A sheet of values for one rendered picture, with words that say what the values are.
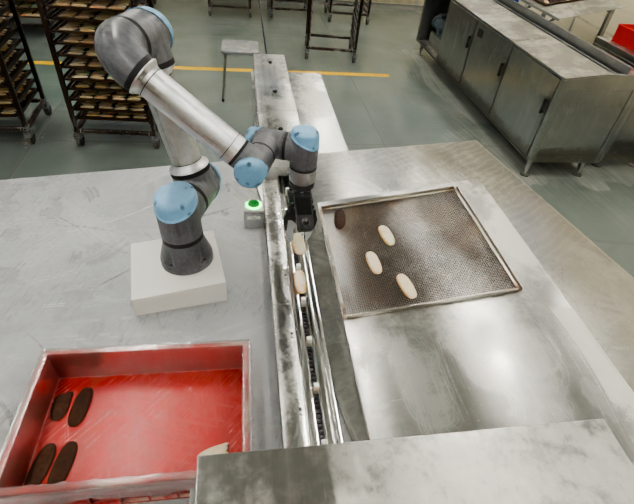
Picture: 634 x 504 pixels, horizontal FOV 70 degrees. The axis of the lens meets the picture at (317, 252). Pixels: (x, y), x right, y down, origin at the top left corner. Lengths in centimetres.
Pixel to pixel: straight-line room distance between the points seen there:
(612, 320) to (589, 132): 259
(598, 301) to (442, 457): 120
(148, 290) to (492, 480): 99
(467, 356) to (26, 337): 113
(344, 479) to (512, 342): 77
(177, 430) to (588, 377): 95
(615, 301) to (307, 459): 136
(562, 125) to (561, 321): 274
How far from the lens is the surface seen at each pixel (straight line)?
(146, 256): 144
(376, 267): 135
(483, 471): 61
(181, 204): 123
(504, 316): 129
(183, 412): 116
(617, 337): 164
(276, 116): 213
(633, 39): 461
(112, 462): 114
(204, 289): 131
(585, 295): 172
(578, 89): 384
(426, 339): 121
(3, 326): 146
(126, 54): 112
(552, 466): 66
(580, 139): 410
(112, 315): 138
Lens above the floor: 182
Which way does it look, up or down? 41 degrees down
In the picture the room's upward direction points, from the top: 7 degrees clockwise
